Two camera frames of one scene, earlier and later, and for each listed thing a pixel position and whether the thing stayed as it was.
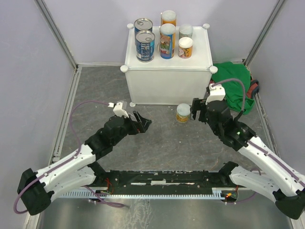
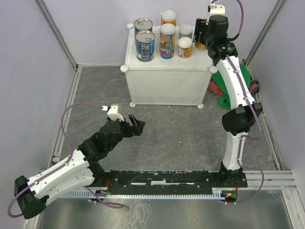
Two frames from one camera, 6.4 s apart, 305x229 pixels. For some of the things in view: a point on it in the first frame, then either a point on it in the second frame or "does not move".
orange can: [183, 112] -> [200, 46]
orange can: [168, 16] does not move
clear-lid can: [185, 30] does not move
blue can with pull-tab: [143, 24] does not move
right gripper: [198, 105] -> [200, 26]
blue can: [145, 42] does not move
